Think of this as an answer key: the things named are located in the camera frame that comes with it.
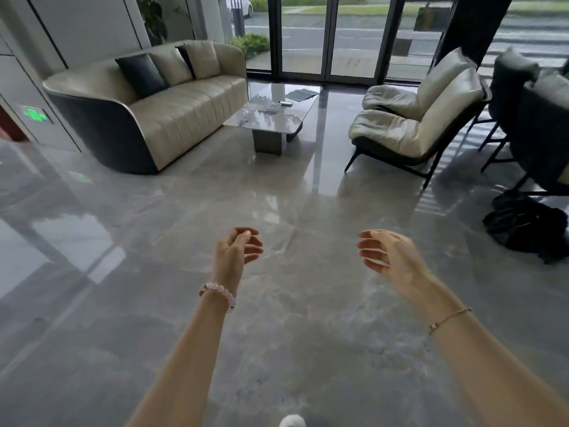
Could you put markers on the person's right hand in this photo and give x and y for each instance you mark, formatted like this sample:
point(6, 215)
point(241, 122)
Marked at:
point(402, 260)

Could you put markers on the person's left hand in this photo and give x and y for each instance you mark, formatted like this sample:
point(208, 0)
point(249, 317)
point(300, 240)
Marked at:
point(229, 257)

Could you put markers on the person's left thumb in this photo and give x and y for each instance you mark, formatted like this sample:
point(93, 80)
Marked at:
point(250, 259)

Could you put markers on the person's right thumb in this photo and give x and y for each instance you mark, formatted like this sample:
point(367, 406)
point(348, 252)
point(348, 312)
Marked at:
point(377, 265)

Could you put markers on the person's left forearm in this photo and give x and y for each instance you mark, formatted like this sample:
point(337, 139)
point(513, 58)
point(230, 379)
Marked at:
point(191, 360)

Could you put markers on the person's right forearm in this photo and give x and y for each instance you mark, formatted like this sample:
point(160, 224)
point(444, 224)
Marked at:
point(489, 364)

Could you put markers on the beige cushioned lounge chair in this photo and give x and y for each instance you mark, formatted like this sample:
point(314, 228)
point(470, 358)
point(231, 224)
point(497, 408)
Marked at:
point(422, 91)
point(400, 131)

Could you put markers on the glossy grey coffee table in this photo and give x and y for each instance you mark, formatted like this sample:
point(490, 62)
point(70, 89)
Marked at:
point(271, 117)

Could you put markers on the black bag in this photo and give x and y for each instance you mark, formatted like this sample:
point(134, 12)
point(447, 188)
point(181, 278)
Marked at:
point(524, 226)

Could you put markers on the beige and dark curved sofa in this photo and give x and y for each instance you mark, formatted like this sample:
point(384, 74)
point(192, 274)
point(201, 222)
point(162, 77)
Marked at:
point(178, 115)

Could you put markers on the person's white shoe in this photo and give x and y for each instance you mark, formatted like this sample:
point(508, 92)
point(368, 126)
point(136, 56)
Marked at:
point(292, 421)

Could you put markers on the dark booklet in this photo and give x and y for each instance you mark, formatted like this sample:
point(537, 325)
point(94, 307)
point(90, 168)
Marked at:
point(302, 94)

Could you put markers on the beige square cushion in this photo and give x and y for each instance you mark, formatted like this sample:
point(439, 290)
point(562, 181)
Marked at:
point(203, 59)
point(171, 66)

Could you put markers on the dark grey lounge chair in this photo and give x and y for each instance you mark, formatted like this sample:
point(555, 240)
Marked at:
point(542, 137)
point(511, 88)

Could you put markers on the small dark cushion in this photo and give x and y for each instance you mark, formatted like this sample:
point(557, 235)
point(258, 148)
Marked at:
point(186, 57)

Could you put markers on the large dark square cushion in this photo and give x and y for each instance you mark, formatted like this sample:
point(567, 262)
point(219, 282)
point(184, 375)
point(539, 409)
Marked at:
point(141, 76)

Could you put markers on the green bush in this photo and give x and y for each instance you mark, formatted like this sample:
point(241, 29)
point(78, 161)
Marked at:
point(251, 45)

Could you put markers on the black framed glass doors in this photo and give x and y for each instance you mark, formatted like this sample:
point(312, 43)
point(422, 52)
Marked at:
point(329, 35)

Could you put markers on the white car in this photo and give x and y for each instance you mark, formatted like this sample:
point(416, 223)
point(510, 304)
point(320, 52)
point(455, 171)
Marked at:
point(242, 5)

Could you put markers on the dark column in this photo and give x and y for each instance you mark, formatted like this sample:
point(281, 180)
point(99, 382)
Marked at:
point(475, 26)

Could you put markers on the green exit sign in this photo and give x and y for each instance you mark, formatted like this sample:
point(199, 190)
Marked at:
point(35, 114)

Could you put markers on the green potted plant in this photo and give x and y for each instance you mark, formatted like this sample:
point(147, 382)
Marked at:
point(153, 17)

